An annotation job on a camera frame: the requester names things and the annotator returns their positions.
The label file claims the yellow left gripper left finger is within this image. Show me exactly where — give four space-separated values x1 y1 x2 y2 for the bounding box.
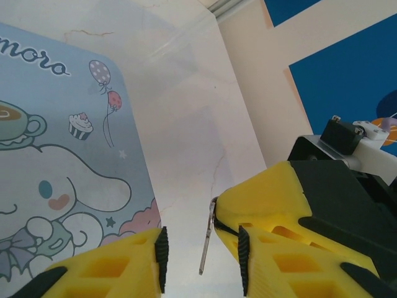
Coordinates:
17 225 170 298

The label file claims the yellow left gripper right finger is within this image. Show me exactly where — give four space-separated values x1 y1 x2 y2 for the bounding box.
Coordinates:
238 225 397 298

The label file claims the silver key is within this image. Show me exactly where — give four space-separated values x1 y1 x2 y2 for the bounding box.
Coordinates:
198 197 218 276

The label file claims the clear blue plastic bag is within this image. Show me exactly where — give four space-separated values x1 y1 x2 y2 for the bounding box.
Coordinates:
0 21 163 280

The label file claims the aluminium upright frame post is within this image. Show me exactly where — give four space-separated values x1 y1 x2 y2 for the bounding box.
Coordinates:
206 0 266 23

